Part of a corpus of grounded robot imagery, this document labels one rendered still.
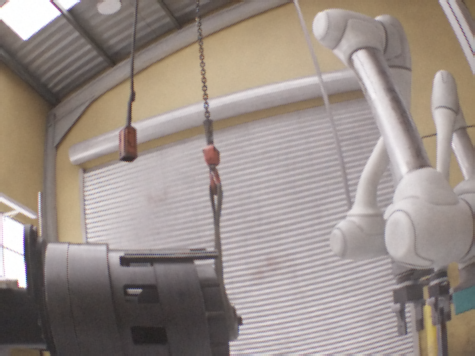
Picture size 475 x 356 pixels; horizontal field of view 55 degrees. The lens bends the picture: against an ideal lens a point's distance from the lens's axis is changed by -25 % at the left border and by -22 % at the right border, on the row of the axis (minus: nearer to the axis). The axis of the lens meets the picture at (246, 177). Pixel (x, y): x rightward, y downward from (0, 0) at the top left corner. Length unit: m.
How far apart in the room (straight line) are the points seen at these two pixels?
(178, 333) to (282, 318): 5.60
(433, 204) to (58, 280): 1.02
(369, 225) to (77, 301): 0.81
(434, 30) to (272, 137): 3.39
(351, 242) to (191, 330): 0.49
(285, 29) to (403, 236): 7.62
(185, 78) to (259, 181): 2.11
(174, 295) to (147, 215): 6.46
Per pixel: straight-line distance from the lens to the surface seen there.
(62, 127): 9.39
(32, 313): 1.68
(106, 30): 8.84
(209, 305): 1.55
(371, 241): 1.37
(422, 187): 1.11
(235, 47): 8.59
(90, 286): 1.49
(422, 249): 1.06
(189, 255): 1.59
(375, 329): 6.87
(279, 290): 7.09
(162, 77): 8.80
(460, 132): 2.01
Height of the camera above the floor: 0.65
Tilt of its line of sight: 21 degrees up
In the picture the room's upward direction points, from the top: 8 degrees counter-clockwise
